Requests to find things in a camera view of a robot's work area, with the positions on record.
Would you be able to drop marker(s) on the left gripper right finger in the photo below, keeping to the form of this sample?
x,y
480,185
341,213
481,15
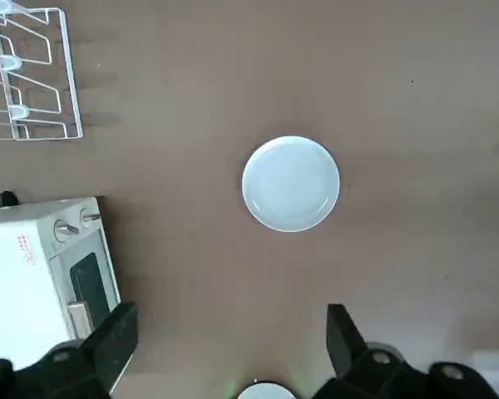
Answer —
x,y
349,345

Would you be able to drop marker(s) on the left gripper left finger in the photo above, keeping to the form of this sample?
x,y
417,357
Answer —
x,y
108,345

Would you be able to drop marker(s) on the larger grey dish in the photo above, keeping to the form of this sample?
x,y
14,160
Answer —
x,y
291,183

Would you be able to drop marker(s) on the white toaster oven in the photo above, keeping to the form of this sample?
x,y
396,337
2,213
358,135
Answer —
x,y
8,299

